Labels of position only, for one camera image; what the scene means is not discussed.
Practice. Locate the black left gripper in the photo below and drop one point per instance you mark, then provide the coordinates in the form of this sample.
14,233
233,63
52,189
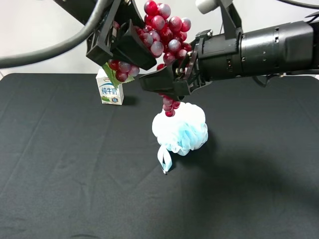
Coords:
127,45

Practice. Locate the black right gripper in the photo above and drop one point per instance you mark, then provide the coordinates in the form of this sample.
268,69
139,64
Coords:
211,58

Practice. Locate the red artificial grape bunch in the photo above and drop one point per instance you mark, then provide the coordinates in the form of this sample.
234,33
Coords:
163,35

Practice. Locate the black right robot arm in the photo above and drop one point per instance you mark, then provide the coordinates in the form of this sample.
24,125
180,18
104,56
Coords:
290,48

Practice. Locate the white blue milk carton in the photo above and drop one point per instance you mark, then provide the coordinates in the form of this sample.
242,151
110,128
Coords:
111,91

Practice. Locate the light blue mesh bath loofah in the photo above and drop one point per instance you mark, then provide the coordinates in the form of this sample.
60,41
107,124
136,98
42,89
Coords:
181,133

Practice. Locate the black tablecloth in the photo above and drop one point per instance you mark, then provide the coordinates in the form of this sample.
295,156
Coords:
74,168

